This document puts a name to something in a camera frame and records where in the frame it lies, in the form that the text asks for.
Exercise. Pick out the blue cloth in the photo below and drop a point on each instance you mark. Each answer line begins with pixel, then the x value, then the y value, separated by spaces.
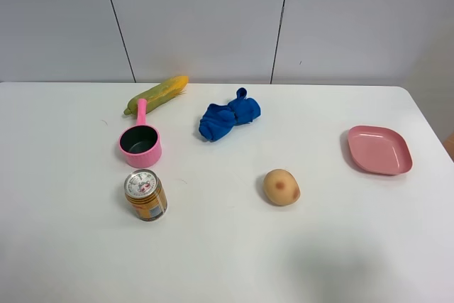
pixel 219 120

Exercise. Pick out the orange drink can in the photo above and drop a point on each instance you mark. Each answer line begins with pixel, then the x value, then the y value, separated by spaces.
pixel 143 190

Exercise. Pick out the brown potato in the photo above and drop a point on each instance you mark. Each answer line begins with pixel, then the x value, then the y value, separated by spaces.
pixel 281 188

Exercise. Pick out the pink square plate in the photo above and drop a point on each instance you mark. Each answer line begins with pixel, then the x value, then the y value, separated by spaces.
pixel 379 150

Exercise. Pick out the pink toy saucepan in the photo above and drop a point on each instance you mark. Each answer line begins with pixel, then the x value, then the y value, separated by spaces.
pixel 140 144

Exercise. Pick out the yellow green corn cob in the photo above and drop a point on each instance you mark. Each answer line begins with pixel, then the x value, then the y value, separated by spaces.
pixel 158 95

